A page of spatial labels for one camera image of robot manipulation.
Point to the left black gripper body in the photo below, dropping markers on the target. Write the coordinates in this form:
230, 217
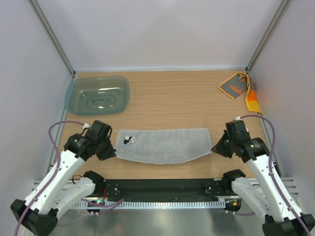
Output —
106, 149

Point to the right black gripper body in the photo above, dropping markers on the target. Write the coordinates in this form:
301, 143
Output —
225, 145

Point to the grey panda towel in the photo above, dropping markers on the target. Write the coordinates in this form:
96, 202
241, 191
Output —
163, 146

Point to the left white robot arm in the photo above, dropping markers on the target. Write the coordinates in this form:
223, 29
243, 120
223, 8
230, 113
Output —
40, 211

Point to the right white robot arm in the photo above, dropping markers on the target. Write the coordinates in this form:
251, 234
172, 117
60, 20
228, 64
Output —
272, 203

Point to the teal plastic container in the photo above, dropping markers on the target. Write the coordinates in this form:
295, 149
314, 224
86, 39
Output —
97, 96

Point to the grey orange towel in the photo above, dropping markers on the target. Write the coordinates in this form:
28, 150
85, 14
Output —
238, 84

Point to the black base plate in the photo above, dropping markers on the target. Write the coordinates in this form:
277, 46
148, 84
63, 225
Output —
206, 186

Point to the white slotted cable duct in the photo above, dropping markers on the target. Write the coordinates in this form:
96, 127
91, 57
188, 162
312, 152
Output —
174, 205

